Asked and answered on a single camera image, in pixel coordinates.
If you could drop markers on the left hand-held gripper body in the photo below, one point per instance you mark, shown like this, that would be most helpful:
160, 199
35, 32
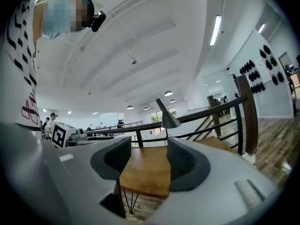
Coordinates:
61, 135

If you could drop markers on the grey cone desk lamp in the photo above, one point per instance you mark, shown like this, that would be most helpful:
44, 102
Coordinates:
169, 119

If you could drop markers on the person's head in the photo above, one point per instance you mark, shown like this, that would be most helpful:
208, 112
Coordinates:
63, 15

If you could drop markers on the group of black wall-mounted items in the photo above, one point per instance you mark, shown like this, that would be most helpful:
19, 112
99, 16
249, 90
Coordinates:
256, 75

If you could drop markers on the white wall display board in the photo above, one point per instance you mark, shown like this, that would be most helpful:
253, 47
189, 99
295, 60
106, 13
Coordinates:
274, 102

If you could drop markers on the long ceiling tube light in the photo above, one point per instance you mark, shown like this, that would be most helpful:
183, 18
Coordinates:
215, 30

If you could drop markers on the dark wooden stair railing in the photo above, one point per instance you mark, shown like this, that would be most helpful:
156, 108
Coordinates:
249, 116

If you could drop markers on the large dome pendant lamp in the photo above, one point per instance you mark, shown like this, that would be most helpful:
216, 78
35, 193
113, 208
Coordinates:
130, 107
168, 93

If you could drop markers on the black head camera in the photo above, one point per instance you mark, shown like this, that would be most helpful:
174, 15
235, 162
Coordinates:
98, 20

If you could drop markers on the window with green view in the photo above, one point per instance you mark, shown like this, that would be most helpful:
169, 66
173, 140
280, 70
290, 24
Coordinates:
155, 116

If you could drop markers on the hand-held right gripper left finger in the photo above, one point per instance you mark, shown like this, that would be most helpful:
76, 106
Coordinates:
112, 159

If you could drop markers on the short ceiling tube light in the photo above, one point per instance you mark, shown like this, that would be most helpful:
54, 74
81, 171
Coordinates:
261, 28

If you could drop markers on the black hairpin table leg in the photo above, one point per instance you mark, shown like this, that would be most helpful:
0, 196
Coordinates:
131, 201

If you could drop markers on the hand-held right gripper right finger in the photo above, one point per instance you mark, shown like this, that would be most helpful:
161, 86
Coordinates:
187, 165

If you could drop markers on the round ceiling sensor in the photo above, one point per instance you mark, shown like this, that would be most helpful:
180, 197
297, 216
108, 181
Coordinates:
133, 61

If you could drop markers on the small dome pendant lamp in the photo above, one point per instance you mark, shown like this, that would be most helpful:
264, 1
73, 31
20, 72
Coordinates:
172, 101
146, 108

